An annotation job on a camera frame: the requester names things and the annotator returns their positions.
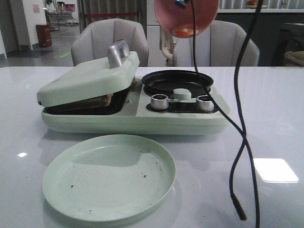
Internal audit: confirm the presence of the cooked shrimp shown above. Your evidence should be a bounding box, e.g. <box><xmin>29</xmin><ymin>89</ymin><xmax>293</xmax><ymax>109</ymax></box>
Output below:
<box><xmin>172</xmin><ymin>26</ymin><xmax>199</xmax><ymax>38</ymax></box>

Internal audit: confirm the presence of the left grey upholstered chair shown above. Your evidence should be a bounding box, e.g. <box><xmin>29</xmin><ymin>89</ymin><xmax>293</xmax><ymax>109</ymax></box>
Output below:
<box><xmin>71</xmin><ymin>18</ymin><xmax>149</xmax><ymax>67</ymax></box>

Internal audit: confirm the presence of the pink bowl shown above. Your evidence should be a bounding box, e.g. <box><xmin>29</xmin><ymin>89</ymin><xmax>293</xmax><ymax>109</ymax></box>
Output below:
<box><xmin>154</xmin><ymin>0</ymin><xmax>219</xmax><ymax>35</ymax></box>

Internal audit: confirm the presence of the right silver control knob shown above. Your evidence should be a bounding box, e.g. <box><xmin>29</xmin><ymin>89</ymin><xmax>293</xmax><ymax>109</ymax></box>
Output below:
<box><xmin>196</xmin><ymin>95</ymin><xmax>214</xmax><ymax>112</ymax></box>

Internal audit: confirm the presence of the red trash bin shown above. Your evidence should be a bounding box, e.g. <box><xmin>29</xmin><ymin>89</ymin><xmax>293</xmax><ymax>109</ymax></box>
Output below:
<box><xmin>36</xmin><ymin>24</ymin><xmax>52</xmax><ymax>48</ymax></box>

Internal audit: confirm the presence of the left silver control knob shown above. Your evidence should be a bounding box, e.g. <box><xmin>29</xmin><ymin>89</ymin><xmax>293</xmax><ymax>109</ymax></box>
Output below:
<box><xmin>150</xmin><ymin>94</ymin><xmax>169</xmax><ymax>110</ymax></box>

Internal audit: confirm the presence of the bread slice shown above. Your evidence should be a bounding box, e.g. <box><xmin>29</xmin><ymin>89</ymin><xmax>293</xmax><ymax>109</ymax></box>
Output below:
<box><xmin>129</xmin><ymin>77</ymin><xmax>137</xmax><ymax>91</ymax></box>
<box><xmin>48</xmin><ymin>93</ymin><xmax>114</xmax><ymax>112</ymax></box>

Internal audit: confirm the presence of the white cabinet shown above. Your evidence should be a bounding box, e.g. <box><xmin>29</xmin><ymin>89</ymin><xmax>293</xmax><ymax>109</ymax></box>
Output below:
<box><xmin>146</xmin><ymin>0</ymin><xmax>176</xmax><ymax>67</ymax></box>

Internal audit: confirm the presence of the green breakfast maker base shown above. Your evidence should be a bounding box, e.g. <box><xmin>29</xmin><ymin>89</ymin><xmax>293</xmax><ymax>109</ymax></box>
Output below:
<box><xmin>41</xmin><ymin>78</ymin><xmax>229</xmax><ymax>135</ymax></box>

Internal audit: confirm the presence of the silver control knob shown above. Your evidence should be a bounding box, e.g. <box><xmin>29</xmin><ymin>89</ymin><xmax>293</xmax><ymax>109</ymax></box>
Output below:
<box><xmin>196</xmin><ymin>95</ymin><xmax>214</xmax><ymax>112</ymax></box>
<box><xmin>150</xmin><ymin>94</ymin><xmax>169</xmax><ymax>110</ymax></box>

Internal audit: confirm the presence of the beige plastic chair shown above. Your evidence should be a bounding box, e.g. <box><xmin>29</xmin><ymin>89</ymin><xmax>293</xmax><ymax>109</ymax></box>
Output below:
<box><xmin>160</xmin><ymin>26</ymin><xmax>174</xmax><ymax>67</ymax></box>

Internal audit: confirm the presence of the right grey upholstered chair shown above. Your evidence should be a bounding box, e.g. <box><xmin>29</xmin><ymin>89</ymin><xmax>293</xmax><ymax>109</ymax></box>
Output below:
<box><xmin>173</xmin><ymin>20</ymin><xmax>247</xmax><ymax>67</ymax></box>

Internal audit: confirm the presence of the dark grey counter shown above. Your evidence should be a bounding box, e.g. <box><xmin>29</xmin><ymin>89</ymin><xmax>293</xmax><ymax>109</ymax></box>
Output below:
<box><xmin>216</xmin><ymin>9</ymin><xmax>304</xmax><ymax>67</ymax></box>

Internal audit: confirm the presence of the fruit bowl on counter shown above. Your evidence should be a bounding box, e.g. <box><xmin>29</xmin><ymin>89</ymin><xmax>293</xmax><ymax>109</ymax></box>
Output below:
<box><xmin>245</xmin><ymin>0</ymin><xmax>258</xmax><ymax>9</ymax></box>

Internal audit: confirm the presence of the black cable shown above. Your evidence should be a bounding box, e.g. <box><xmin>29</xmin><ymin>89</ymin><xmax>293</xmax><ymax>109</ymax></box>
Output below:
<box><xmin>229</xmin><ymin>0</ymin><xmax>264</xmax><ymax>221</ymax></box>
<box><xmin>191</xmin><ymin>0</ymin><xmax>261</xmax><ymax>228</ymax></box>

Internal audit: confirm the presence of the grey upholstered chair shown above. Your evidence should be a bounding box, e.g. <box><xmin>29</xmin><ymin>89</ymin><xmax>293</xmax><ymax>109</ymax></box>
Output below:
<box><xmin>173</xmin><ymin>20</ymin><xmax>247</xmax><ymax>67</ymax></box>
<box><xmin>71</xmin><ymin>18</ymin><xmax>149</xmax><ymax>67</ymax></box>

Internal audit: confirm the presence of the green round plate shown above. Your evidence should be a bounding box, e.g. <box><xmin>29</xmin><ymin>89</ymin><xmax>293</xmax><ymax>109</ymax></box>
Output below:
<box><xmin>42</xmin><ymin>134</ymin><xmax>176</xmax><ymax>224</ymax></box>

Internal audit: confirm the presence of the green breakfast maker lid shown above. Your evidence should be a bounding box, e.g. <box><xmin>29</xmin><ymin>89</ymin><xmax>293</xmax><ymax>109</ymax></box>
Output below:
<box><xmin>37</xmin><ymin>51</ymin><xmax>140</xmax><ymax>107</ymax></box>

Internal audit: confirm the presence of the black round frying pan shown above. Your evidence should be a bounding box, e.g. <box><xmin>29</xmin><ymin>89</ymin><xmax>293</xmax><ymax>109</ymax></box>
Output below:
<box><xmin>142</xmin><ymin>70</ymin><xmax>214</xmax><ymax>98</ymax></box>

